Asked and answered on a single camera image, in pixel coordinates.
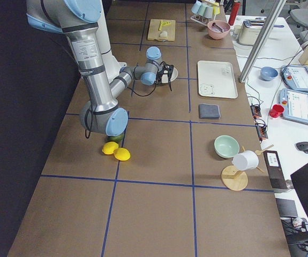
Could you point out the grey folded cloth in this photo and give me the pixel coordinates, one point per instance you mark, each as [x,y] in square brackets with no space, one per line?
[209,111]

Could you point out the green avocado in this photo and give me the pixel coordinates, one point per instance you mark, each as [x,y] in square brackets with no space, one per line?
[116,139]

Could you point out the yellow lemon front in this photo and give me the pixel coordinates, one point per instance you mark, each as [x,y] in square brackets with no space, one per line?
[122,154]

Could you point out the green bowl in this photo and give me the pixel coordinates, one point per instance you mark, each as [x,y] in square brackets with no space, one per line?
[226,146]

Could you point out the metal ice scoop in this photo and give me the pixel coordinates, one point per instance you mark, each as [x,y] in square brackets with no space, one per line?
[220,29]

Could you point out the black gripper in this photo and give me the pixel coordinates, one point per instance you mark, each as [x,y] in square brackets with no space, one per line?
[160,75]

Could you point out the near teach pendant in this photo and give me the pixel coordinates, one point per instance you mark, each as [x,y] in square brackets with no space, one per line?
[295,105]

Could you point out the blue bowl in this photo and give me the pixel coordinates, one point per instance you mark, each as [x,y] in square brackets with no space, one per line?
[268,73]

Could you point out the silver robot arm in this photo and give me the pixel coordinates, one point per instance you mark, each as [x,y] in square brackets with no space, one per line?
[83,24]

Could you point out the yellow lemon back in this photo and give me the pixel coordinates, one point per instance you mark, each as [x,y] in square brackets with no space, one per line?
[109,147]

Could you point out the far teach pendant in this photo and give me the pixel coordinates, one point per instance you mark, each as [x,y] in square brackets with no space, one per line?
[295,77]

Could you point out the yellow lemon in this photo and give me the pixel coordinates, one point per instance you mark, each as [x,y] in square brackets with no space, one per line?
[109,147]
[122,154]

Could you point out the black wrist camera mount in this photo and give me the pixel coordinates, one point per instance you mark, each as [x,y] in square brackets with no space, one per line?
[167,70]

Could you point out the pink bowl with ice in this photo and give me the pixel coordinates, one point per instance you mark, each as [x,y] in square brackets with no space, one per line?
[214,33]

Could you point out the orange power strip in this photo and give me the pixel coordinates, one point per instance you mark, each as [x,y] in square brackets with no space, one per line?
[260,124]

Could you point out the white mug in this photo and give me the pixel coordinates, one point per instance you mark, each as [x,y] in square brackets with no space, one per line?
[246,160]

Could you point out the cream bear tray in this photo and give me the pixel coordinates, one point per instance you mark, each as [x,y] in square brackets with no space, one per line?
[216,79]

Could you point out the cup rack with cups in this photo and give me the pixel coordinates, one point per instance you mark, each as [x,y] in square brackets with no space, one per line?
[205,11]

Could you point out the red bottle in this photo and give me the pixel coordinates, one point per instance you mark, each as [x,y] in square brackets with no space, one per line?
[234,11]

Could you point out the aluminium frame post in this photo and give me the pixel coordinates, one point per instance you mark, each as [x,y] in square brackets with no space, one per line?
[262,38]

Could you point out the black computer mouse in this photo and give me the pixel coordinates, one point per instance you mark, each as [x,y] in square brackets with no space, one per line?
[302,146]

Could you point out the black box with label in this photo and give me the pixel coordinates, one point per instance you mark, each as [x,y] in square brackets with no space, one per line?
[275,172]

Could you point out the wooden cutting board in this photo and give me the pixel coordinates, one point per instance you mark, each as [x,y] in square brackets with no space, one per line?
[154,34]

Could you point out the red cup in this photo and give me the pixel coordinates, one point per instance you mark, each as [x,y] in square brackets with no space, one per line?
[276,111]

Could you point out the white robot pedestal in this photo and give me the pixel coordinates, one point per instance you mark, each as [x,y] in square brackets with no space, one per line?
[94,53]

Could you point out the cream round plate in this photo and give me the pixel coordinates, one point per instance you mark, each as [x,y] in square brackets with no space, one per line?
[174,75]

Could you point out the teach pendant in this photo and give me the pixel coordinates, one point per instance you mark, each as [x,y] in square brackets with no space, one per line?
[295,77]
[295,105]

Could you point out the lemon slices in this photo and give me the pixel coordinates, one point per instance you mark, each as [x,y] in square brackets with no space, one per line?
[165,23]

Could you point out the cream toaster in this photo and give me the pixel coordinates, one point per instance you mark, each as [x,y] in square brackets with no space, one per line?
[248,31]

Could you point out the wooden mug stand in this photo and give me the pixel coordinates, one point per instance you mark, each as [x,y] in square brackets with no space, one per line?
[235,179]

